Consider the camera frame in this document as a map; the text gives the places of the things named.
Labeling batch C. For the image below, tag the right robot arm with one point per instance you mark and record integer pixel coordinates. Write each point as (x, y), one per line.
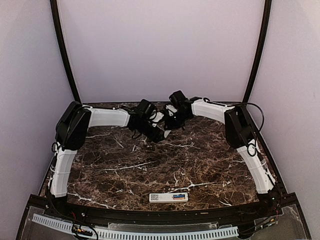
(240, 131)

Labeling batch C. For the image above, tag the white battery cover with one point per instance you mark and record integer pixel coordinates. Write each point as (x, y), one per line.
(166, 133)

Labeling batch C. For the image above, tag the white remote control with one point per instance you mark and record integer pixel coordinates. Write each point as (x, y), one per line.
(167, 197)

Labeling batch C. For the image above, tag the black curved table rail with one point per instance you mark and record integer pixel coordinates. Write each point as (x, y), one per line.
(242, 215)

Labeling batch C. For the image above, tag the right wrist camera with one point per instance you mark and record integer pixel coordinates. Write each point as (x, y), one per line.
(170, 109)

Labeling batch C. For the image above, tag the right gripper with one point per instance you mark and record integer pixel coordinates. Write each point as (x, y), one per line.
(170, 126)

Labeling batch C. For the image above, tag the left black frame post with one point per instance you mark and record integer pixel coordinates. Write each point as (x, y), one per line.
(63, 49)

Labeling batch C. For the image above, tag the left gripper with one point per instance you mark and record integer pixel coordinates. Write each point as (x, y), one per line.
(156, 135)

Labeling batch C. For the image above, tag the right black frame post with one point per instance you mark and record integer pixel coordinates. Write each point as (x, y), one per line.
(259, 50)

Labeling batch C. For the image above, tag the grey slotted cable duct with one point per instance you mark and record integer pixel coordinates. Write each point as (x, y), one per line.
(118, 231)

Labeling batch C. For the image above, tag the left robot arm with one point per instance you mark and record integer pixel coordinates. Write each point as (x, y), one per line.
(71, 132)

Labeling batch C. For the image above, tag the black frame post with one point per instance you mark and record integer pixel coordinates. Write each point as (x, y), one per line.
(63, 49)
(259, 50)

